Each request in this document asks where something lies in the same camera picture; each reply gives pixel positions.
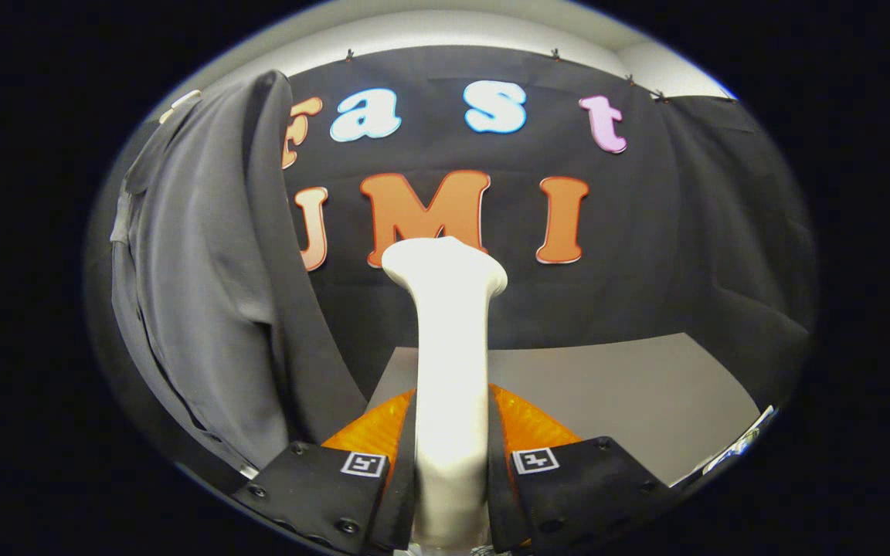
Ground white garment steamer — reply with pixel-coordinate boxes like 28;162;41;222
381;236;509;553

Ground grey cabinet with drawers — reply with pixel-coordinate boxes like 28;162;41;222
366;332;763;487

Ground dark grey button shirt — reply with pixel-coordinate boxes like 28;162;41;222
109;69;369;472

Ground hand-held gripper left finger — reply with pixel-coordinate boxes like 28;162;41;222
230;386;421;555

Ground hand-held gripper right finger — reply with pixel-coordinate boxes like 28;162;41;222
485;384;678;555

